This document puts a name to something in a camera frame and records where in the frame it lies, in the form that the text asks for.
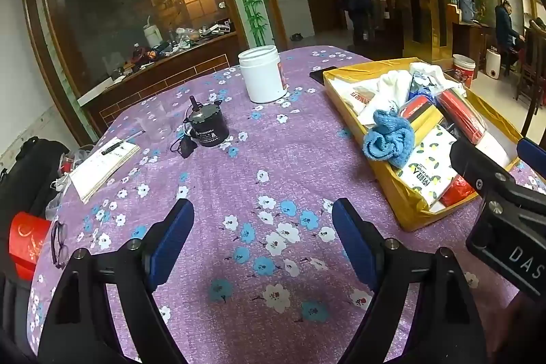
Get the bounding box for blue knitted towel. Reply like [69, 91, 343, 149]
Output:
[362, 109, 416, 169]

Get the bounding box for black phone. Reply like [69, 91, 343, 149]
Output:
[309, 66, 339, 85]

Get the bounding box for white cloth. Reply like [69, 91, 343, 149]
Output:
[367, 63, 468, 121]

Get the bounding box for black bag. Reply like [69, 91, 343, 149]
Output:
[0, 136, 71, 220]

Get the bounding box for black cylindrical motor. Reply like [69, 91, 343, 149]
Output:
[184, 95, 230, 147]

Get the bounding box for yellow-edged white tray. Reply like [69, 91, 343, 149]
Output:
[322, 57, 526, 232]

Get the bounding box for white notebook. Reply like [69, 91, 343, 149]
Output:
[68, 136, 141, 205]

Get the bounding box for wooden side cabinet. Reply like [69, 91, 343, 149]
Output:
[448, 3, 495, 68]

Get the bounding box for white plastic jar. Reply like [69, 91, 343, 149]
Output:
[238, 45, 288, 104]

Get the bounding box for white tissue pack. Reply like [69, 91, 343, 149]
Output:
[475, 131, 513, 171]

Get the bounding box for red black packet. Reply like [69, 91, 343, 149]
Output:
[401, 94, 436, 123]

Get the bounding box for clear plastic bag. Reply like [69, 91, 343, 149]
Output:
[47, 146, 95, 220]

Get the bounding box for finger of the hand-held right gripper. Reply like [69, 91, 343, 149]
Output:
[517, 136, 546, 173]
[449, 139, 519, 198]

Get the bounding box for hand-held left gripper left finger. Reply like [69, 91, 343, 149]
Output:
[38, 199, 195, 364]

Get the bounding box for pile of assorted clutter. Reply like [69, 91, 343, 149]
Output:
[111, 20, 237, 79]

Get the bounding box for lemon print tissue pack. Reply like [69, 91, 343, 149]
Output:
[394, 124, 463, 207]

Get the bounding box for red white bucket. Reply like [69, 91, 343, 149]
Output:
[452, 54, 476, 89]

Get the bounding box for blue tissue pack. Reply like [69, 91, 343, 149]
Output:
[407, 72, 444, 102]

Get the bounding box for black pen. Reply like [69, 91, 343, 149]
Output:
[101, 136, 136, 156]

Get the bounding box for wooden chair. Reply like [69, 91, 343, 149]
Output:
[514, 18, 546, 139]

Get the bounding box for white plastic jug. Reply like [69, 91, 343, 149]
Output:
[143, 23, 163, 49]

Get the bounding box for red gift box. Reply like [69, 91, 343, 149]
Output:
[9, 213, 53, 281]

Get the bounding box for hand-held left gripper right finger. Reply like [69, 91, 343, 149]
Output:
[332, 198, 498, 364]

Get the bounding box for white humidifier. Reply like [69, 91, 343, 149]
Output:
[486, 46, 505, 81]

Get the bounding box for large glass panel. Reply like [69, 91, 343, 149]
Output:
[43, 0, 231, 92]

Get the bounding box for long red packet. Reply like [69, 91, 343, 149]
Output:
[437, 89, 487, 145]

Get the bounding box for red foil packet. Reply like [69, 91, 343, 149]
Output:
[439, 175, 476, 208]

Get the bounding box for black power cable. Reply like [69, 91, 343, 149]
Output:
[171, 121, 197, 159]

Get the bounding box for clear plastic cup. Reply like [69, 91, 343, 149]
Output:
[143, 102, 177, 143]

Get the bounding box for black eyeglasses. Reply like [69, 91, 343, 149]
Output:
[50, 220, 70, 267]

